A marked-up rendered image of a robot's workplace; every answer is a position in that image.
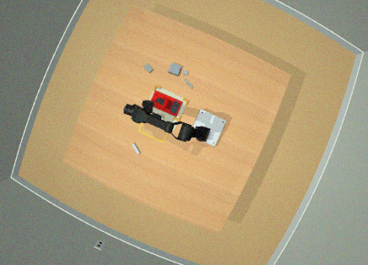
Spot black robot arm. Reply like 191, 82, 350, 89
123, 100, 211, 142

